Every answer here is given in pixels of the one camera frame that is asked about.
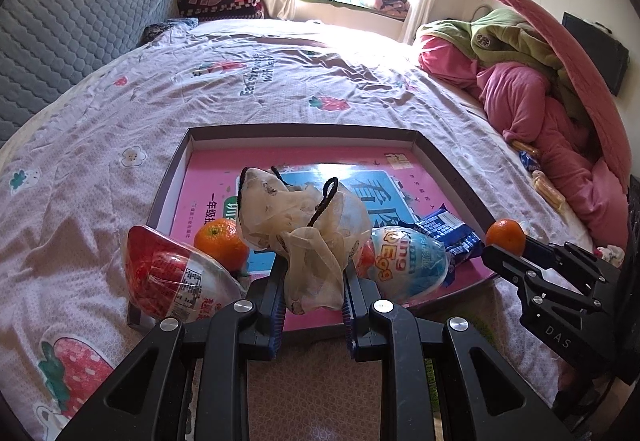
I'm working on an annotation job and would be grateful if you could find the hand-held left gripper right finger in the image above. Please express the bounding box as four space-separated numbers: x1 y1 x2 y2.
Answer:
342 266 576 441

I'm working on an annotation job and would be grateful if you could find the dark patterned folded blanket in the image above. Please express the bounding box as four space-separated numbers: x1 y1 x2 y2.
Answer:
177 0 266 22

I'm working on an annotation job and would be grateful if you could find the black wall television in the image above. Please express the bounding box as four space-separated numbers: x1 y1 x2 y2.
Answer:
561 12 630 96

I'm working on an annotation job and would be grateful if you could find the blue white toy egg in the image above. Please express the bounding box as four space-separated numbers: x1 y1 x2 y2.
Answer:
356 226 451 297

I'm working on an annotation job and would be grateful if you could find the pink quilted pad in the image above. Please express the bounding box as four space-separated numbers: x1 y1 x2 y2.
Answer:
487 0 633 192

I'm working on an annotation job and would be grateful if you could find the dark floral pillow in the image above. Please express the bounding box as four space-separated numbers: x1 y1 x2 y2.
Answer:
142 18 198 44

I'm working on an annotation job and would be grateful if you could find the pink strawberry print bedsheet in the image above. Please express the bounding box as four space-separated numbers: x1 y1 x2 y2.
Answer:
0 18 626 441

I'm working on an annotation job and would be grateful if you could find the beige mesh drawstring bag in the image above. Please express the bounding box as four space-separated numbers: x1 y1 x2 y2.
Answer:
236 166 373 317

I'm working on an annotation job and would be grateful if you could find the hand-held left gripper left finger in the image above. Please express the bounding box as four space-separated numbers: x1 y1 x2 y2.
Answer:
55 266 288 441

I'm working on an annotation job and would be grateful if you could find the green blanket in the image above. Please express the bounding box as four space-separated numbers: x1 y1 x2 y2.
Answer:
425 8 591 122

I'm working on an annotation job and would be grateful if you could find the green cloth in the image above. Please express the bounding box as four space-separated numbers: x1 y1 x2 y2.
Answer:
425 356 443 417

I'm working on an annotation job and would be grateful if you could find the small pink white cloth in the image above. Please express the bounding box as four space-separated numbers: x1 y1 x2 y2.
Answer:
595 245 626 267

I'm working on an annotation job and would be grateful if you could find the pink quilt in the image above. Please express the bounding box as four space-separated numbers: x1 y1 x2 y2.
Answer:
417 33 631 252

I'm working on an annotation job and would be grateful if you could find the floral cushion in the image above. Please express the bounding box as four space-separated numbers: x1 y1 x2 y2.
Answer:
374 0 412 19

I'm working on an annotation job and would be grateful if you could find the pink cardboard tray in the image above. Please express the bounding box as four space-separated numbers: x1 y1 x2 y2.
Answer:
127 123 503 337

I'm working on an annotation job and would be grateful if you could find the grey quilted headboard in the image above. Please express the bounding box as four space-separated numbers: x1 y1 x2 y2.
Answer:
0 0 181 146

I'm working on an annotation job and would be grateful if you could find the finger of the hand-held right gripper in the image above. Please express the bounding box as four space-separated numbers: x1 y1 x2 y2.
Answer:
481 243 538 294
522 233 571 267

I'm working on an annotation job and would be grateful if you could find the red toy egg packet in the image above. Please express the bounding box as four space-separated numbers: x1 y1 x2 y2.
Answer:
122 225 248 324

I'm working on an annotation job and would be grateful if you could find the small orange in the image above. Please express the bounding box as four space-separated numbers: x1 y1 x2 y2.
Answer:
194 218 250 274
486 218 527 254

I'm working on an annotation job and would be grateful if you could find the brown cloth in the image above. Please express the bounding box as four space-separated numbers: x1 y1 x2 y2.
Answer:
247 341 386 441

